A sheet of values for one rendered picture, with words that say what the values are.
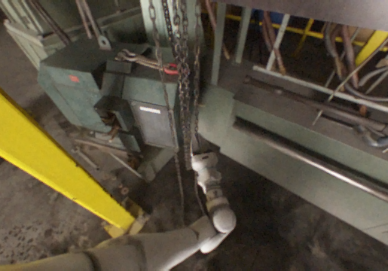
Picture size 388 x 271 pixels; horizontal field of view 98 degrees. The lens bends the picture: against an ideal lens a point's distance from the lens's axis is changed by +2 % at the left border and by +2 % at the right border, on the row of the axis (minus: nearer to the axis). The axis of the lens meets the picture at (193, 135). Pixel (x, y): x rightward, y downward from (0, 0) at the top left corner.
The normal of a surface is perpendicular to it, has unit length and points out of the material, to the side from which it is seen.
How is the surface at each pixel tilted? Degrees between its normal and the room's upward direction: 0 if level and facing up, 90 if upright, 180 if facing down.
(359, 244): 0
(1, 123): 90
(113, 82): 45
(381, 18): 90
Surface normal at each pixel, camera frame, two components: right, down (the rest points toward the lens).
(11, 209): 0.00, -0.63
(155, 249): 0.61, -0.62
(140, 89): -0.20, 0.07
